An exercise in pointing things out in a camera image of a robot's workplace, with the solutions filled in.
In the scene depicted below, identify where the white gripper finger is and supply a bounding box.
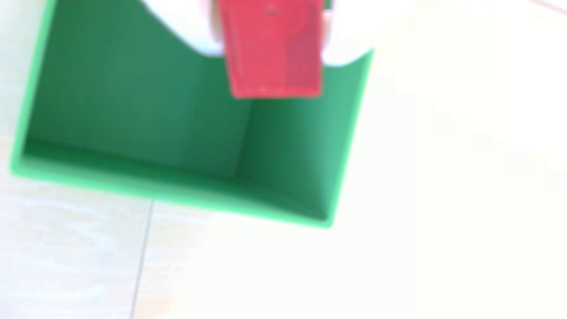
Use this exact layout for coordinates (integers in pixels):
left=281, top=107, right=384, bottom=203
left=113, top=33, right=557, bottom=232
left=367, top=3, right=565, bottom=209
left=139, top=0, right=225, bottom=58
left=322, top=0, right=377, bottom=67

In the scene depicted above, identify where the red rectangular block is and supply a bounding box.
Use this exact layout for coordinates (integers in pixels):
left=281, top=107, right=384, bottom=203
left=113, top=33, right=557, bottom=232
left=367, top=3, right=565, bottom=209
left=216, top=0, right=324, bottom=100

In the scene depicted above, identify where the green open-top box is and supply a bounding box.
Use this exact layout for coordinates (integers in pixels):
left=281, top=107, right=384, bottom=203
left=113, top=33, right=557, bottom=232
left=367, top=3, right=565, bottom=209
left=9, top=0, right=376, bottom=230

